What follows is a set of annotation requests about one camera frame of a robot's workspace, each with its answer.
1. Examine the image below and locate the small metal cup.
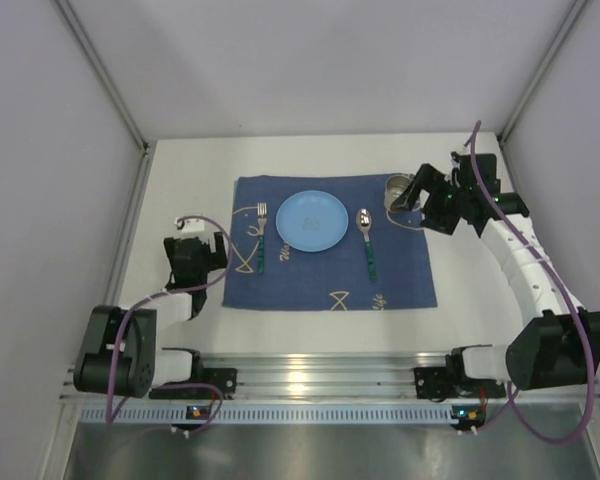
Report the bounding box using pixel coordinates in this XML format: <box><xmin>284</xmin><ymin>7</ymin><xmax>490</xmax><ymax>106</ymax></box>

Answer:
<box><xmin>384</xmin><ymin>173</ymin><xmax>420</xmax><ymax>212</ymax></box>

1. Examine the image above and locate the metal fork teal handle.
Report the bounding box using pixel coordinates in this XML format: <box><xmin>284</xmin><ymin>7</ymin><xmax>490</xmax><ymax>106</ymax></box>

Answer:
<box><xmin>257</xmin><ymin>202</ymin><xmax>268</xmax><ymax>274</ymax></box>

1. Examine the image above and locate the metal spoon teal handle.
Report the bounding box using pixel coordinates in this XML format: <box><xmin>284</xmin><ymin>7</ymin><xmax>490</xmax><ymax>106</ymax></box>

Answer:
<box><xmin>356</xmin><ymin>208</ymin><xmax>377</xmax><ymax>283</ymax></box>

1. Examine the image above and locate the blue cloth placemat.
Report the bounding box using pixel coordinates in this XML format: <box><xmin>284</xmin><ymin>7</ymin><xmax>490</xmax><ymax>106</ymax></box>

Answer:
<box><xmin>223</xmin><ymin>174</ymin><xmax>437</xmax><ymax>312</ymax></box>

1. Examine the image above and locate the light blue plastic plate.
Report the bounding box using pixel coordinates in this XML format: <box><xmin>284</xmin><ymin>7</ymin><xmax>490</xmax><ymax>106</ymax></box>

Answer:
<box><xmin>275</xmin><ymin>190</ymin><xmax>349</xmax><ymax>253</ymax></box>

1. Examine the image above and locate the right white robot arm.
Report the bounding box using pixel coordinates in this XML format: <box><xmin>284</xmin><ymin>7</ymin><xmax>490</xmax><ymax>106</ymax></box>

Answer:
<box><xmin>391</xmin><ymin>153</ymin><xmax>600</xmax><ymax>390</ymax></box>

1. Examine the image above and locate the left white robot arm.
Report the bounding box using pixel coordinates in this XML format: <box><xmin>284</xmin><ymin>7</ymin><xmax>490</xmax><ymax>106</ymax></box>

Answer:
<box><xmin>73</xmin><ymin>231</ymin><xmax>229</xmax><ymax>398</ymax></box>

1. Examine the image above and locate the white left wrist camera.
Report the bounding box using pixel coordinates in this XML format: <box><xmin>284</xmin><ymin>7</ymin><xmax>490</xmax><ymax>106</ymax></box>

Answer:
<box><xmin>175</xmin><ymin>217</ymin><xmax>205</xmax><ymax>238</ymax></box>

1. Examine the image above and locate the left aluminium frame post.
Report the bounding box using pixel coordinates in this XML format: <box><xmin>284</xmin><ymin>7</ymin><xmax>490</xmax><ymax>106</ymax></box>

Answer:
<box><xmin>49</xmin><ymin>0</ymin><xmax>149</xmax><ymax>151</ymax></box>

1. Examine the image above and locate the aluminium frame post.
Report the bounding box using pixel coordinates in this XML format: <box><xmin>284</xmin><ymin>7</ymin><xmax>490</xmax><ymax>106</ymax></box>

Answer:
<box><xmin>49</xmin><ymin>0</ymin><xmax>149</xmax><ymax>151</ymax></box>
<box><xmin>497</xmin><ymin>0</ymin><xmax>591</xmax><ymax>146</ymax></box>

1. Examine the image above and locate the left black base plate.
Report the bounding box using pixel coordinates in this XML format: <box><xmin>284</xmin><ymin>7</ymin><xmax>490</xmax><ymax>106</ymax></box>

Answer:
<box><xmin>149</xmin><ymin>367</ymin><xmax>238</xmax><ymax>400</ymax></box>

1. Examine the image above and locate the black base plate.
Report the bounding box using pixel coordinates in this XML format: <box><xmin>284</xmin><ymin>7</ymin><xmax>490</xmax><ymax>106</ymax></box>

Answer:
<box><xmin>149</xmin><ymin>367</ymin><xmax>238</xmax><ymax>400</ymax></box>
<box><xmin>413</xmin><ymin>367</ymin><xmax>506</xmax><ymax>403</ymax></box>

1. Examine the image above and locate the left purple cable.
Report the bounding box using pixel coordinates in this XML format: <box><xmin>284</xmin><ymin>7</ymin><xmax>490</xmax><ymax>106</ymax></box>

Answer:
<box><xmin>104</xmin><ymin>215</ymin><xmax>239</xmax><ymax>436</ymax></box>

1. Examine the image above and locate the purple cable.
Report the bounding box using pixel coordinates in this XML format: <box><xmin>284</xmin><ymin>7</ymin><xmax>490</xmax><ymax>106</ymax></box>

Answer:
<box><xmin>104</xmin><ymin>215</ymin><xmax>239</xmax><ymax>436</ymax></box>
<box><xmin>464</xmin><ymin>120</ymin><xmax>599</xmax><ymax>445</ymax></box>

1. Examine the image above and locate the aluminium mounting rail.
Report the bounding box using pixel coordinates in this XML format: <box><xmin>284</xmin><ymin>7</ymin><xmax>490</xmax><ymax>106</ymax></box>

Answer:
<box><xmin>59</xmin><ymin>352</ymin><xmax>600</xmax><ymax>401</ymax></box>

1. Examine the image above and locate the perforated grey cable duct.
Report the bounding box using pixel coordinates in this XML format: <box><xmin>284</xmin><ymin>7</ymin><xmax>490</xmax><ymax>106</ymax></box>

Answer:
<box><xmin>79</xmin><ymin>403</ymin><xmax>481</xmax><ymax>424</ymax></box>

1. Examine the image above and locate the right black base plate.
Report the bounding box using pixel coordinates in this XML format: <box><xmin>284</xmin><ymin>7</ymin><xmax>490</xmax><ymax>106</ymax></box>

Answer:
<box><xmin>413</xmin><ymin>367</ymin><xmax>506</xmax><ymax>403</ymax></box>

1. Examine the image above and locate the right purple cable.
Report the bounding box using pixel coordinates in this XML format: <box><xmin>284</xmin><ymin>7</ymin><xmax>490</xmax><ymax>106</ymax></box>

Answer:
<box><xmin>464</xmin><ymin>120</ymin><xmax>599</xmax><ymax>445</ymax></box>

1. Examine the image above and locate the right aluminium frame post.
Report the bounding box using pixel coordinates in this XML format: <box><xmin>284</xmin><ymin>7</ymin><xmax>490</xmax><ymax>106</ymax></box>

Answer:
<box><xmin>497</xmin><ymin>0</ymin><xmax>591</xmax><ymax>146</ymax></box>

